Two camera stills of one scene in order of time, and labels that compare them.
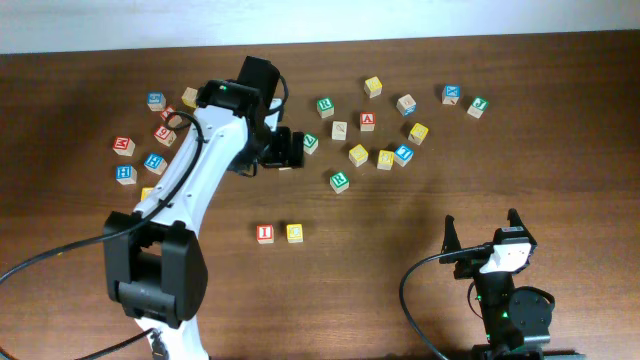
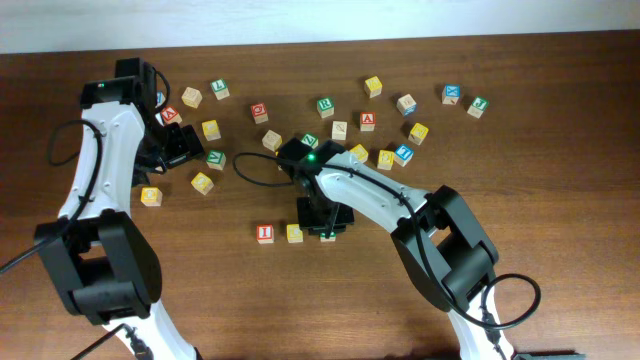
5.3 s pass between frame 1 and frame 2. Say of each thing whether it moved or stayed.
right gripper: moved
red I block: stayed
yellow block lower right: stayed
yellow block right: stayed
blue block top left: stayed
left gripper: moved
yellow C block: stayed
